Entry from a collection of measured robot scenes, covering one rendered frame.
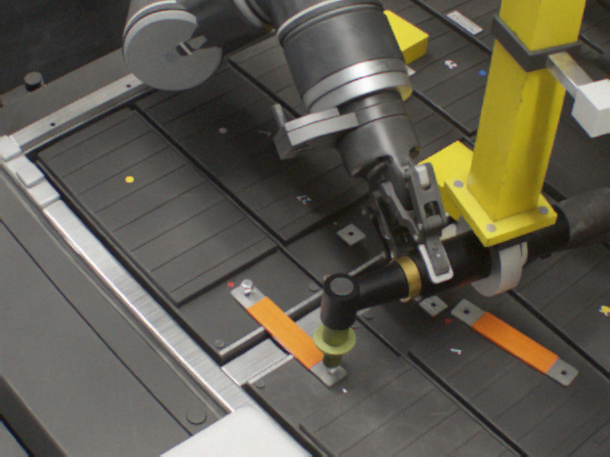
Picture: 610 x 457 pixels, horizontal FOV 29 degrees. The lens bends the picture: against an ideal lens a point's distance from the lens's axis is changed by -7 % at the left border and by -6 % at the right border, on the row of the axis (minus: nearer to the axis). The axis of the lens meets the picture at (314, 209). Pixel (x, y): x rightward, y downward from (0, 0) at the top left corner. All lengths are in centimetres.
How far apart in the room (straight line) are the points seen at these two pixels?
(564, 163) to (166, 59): 49
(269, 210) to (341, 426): 29
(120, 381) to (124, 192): 35
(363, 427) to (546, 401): 19
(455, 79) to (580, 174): 22
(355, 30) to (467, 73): 42
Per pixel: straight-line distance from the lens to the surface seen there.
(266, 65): 154
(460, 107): 151
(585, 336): 129
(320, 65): 116
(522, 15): 100
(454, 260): 116
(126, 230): 133
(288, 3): 119
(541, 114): 106
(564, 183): 144
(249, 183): 138
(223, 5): 123
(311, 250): 133
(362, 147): 116
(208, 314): 127
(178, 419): 105
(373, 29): 118
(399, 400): 120
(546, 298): 132
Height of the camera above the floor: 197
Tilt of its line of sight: 45 degrees down
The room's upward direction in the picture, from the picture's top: 6 degrees clockwise
